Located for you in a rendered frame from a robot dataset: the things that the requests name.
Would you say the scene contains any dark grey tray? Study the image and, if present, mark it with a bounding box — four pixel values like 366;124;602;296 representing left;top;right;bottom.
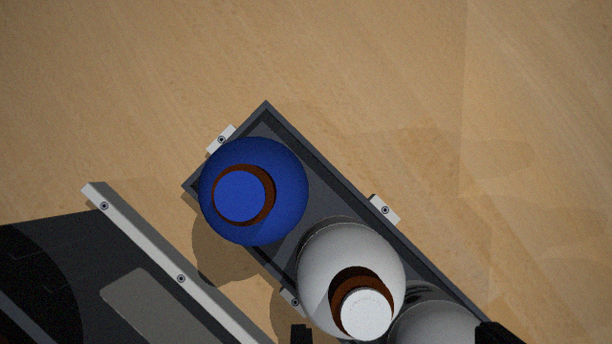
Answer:
210;105;491;322

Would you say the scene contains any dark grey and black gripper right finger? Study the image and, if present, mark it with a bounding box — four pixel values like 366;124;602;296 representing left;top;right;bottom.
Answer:
474;322;527;344

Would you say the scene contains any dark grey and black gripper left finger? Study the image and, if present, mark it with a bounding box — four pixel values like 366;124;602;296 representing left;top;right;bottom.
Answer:
290;324;313;344

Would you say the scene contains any white bottle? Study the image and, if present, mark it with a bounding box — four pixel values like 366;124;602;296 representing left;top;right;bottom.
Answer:
295;215;406;341
376;280;482;344

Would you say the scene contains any blue bottle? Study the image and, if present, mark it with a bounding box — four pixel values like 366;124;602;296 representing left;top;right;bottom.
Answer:
198;136;309;247

